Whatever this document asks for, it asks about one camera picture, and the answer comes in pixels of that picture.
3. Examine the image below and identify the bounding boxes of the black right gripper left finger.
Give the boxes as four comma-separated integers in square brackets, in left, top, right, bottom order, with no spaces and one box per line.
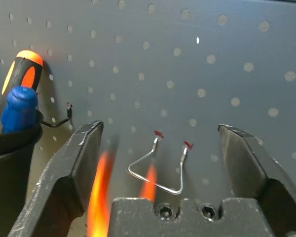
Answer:
[7,120,104,237]

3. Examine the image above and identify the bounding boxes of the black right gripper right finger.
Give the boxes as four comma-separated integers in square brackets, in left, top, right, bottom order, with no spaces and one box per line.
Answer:
[217,123,296,237]

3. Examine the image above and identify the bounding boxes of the orange black long-nose pliers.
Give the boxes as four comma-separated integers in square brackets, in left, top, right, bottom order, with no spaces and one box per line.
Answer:
[86,134,158,237]

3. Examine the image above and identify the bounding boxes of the dark grey pegboard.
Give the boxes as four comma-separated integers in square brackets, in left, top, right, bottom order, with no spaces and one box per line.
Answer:
[0,0,296,237]

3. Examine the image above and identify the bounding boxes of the black plastic cup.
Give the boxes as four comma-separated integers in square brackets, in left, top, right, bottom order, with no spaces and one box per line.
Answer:
[0,98,43,237]

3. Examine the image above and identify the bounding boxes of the black cup hook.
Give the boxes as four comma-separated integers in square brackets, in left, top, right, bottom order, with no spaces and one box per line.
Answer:
[41,102,74,128]

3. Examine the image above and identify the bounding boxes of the orange black screwdriver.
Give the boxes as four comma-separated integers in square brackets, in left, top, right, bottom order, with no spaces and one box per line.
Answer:
[1,50,44,96]

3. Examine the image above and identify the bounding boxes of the silver wire pliers holder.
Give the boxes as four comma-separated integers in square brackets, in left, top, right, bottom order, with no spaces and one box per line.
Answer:
[127,130,195,196]

